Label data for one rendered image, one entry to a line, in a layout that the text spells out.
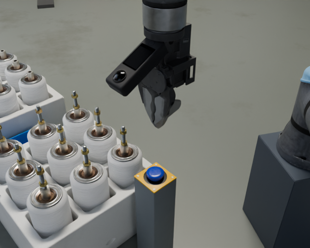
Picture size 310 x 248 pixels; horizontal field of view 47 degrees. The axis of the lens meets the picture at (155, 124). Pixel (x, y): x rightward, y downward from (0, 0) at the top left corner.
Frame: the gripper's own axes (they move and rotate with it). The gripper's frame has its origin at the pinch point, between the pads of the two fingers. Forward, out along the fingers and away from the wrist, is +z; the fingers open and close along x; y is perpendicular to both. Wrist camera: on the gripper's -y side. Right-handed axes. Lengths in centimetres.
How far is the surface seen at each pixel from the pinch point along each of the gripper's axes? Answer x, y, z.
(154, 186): -2.3, -2.2, 14.9
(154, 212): -3.5, -3.2, 21.7
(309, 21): 63, 199, 46
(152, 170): 0.6, -0.2, 13.3
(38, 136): 39.1, -9.9, 21.0
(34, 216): 15.3, -23.6, 23.2
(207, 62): 69, 101, 46
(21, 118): 64, -5, 30
